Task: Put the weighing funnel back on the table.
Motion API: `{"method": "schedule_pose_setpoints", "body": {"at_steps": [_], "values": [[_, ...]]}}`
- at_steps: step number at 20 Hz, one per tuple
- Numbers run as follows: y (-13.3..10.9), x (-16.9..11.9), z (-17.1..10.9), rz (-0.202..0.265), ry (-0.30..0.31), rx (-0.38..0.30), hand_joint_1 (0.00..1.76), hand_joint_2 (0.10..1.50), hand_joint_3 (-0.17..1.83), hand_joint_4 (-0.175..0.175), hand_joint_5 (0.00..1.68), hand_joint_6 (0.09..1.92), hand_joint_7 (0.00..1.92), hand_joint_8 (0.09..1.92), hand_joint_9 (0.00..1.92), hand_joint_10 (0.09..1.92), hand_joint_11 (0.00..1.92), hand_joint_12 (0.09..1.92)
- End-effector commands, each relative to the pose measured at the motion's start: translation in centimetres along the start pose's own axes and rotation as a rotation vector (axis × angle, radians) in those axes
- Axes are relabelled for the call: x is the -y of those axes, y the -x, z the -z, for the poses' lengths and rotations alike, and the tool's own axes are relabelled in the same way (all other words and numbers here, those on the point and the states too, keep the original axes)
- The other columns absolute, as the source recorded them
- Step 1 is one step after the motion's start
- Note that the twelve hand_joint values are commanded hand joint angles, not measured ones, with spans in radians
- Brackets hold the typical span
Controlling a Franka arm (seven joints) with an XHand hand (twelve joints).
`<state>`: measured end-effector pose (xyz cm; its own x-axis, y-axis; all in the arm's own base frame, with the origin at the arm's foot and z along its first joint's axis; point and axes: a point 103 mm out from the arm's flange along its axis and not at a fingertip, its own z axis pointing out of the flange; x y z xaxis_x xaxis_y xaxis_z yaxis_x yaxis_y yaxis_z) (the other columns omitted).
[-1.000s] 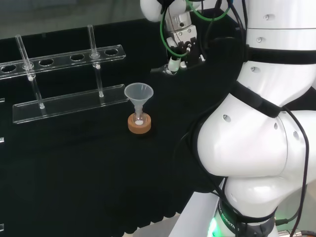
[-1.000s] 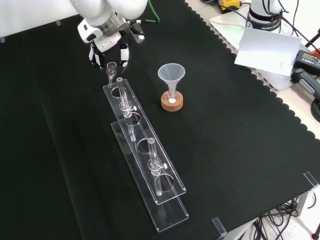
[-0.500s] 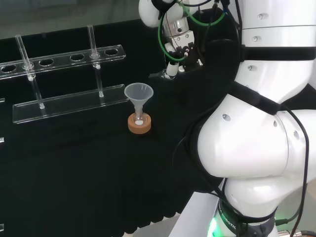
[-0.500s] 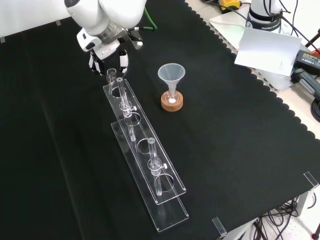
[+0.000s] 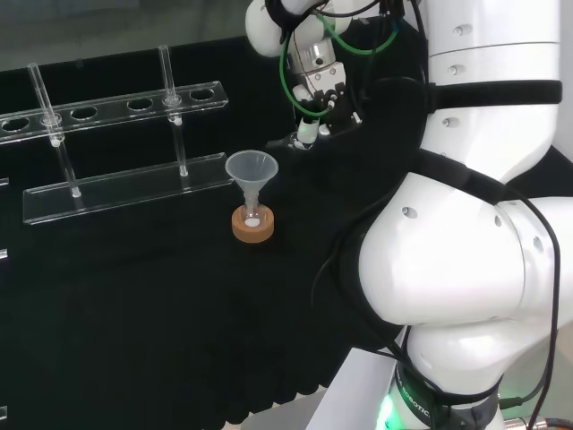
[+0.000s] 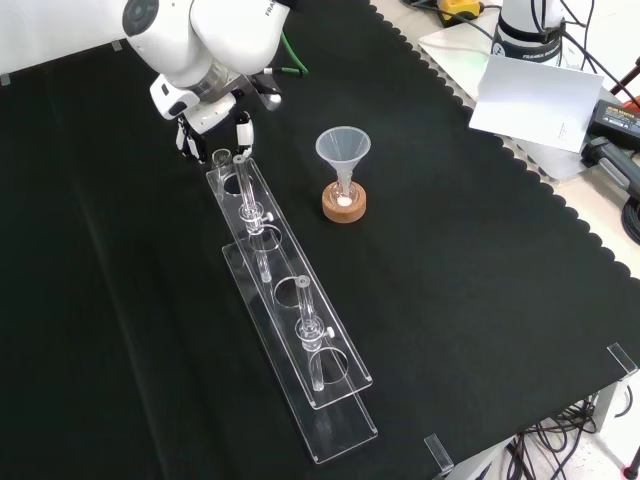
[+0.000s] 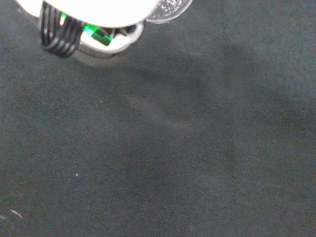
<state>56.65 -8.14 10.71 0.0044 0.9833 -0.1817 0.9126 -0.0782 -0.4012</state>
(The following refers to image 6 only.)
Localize white paper sheet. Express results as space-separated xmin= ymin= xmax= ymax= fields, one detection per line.
xmin=468 ymin=53 xmax=606 ymax=153

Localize black power adapter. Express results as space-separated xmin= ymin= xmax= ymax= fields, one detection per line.
xmin=585 ymin=98 xmax=640 ymax=147

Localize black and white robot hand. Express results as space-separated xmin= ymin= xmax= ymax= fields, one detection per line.
xmin=149 ymin=74 xmax=284 ymax=164

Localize translucent plastic funnel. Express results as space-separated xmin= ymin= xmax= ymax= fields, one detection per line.
xmin=314 ymin=127 xmax=373 ymax=202

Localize bundle of black floor cables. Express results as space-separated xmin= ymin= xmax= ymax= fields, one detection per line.
xmin=497 ymin=392 xmax=640 ymax=480

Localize small round-bottom glass flask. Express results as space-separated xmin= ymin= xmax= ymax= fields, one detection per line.
xmin=330 ymin=179 xmax=359 ymax=209

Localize clear glass weighing funnel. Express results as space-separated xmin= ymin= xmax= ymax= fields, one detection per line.
xmin=210 ymin=147 xmax=234 ymax=176

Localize black plug with cable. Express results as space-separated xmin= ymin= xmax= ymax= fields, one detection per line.
xmin=582 ymin=135 xmax=640 ymax=202

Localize cork ring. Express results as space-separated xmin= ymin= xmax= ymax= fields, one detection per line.
xmin=322 ymin=182 xmax=369 ymax=224

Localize black table cloth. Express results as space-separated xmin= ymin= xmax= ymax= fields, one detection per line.
xmin=0 ymin=0 xmax=640 ymax=480

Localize green cable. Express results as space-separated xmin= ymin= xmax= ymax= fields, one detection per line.
xmin=262 ymin=27 xmax=310 ymax=79

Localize yellow stop button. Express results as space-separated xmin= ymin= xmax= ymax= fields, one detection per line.
xmin=436 ymin=0 xmax=486 ymax=29

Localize clear acrylic funnel stand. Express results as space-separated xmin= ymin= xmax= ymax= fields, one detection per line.
xmin=205 ymin=153 xmax=379 ymax=466

